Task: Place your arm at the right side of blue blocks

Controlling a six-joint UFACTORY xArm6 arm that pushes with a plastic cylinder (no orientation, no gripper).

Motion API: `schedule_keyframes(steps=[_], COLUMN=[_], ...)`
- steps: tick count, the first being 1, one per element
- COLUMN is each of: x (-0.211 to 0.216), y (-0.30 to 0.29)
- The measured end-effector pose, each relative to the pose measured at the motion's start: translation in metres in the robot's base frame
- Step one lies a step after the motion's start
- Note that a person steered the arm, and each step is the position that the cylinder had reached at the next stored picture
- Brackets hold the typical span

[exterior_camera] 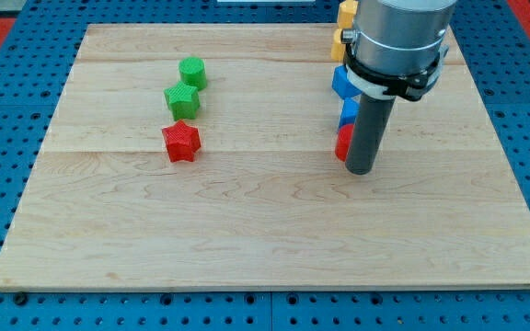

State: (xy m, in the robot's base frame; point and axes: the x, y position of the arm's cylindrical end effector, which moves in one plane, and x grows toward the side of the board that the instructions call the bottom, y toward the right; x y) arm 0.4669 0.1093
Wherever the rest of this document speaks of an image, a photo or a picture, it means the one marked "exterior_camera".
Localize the lower yellow block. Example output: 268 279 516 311
330 29 345 63

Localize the black and white clamp ring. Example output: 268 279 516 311
342 41 450 103

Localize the green star block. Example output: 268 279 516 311
164 82 200 120

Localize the upper yellow block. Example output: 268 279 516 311
337 0 358 29

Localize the blue block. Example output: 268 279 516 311
338 98 359 130
331 65 362 99

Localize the red cylinder block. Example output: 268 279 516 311
335 123 354 162

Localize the lower blue block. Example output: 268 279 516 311
338 98 359 130

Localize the wooden board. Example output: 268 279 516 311
0 24 530 292

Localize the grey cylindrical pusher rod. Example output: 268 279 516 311
345 94 395 175

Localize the yellow block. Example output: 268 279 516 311
330 29 345 63
337 0 358 29

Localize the red star block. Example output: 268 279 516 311
161 120 201 163

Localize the upper blue block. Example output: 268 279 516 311
331 65 362 99

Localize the green cylinder block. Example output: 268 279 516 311
179 57 208 90

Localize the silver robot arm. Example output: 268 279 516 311
341 0 456 76

